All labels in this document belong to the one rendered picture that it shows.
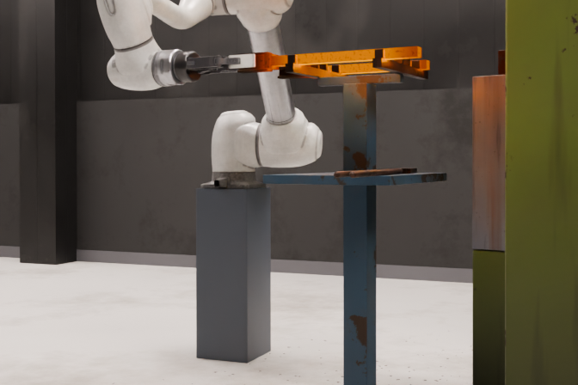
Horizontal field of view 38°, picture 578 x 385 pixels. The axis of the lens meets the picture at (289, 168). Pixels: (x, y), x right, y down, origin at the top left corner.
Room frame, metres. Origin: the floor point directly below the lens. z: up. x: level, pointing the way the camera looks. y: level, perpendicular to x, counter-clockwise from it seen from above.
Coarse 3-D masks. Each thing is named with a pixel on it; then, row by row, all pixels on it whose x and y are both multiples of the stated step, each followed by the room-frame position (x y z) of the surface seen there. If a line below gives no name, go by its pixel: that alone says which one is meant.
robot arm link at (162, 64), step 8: (160, 56) 2.07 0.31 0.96; (168, 56) 2.06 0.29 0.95; (152, 64) 2.07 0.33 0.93; (160, 64) 2.06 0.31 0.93; (168, 64) 2.05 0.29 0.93; (152, 72) 2.07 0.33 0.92; (160, 72) 2.06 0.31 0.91; (168, 72) 2.05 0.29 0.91; (160, 80) 2.08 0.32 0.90; (168, 80) 2.07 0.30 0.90; (176, 80) 2.07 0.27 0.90
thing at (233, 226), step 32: (224, 192) 2.92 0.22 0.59; (256, 192) 2.96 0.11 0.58; (224, 224) 2.92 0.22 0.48; (256, 224) 2.96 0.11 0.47; (224, 256) 2.92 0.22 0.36; (256, 256) 2.96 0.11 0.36; (224, 288) 2.92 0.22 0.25; (256, 288) 2.96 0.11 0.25; (224, 320) 2.92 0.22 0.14; (256, 320) 2.96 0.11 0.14; (224, 352) 2.92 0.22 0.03; (256, 352) 2.96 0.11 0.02
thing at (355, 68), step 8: (344, 64) 2.12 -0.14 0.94; (352, 64) 2.11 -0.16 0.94; (360, 64) 2.10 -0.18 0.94; (368, 64) 2.09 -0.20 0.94; (424, 64) 2.02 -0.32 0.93; (280, 72) 2.22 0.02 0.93; (344, 72) 2.12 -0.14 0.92; (352, 72) 2.11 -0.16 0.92; (360, 72) 2.10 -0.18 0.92; (368, 72) 2.10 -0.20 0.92; (376, 72) 2.10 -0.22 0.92
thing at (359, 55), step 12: (384, 48) 1.81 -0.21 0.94; (396, 48) 1.80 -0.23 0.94; (408, 48) 1.79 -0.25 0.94; (420, 48) 1.79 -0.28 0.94; (264, 60) 1.94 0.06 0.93; (276, 60) 1.94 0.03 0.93; (300, 60) 1.91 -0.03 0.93; (312, 60) 1.89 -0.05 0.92; (324, 60) 1.88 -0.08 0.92; (336, 60) 1.86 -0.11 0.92; (348, 60) 1.85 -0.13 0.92; (360, 60) 1.85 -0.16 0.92; (240, 72) 1.99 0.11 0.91; (252, 72) 1.99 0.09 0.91
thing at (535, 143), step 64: (512, 0) 1.83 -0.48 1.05; (576, 0) 1.75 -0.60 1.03; (512, 64) 1.83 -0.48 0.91; (576, 64) 1.75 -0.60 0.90; (512, 128) 1.83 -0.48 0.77; (576, 128) 1.75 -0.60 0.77; (512, 192) 1.83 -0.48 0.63; (576, 192) 1.75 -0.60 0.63; (512, 256) 1.83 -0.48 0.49; (576, 256) 1.75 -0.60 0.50; (512, 320) 1.83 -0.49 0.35; (576, 320) 1.75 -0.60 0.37; (512, 384) 1.83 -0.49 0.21; (576, 384) 1.75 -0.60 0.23
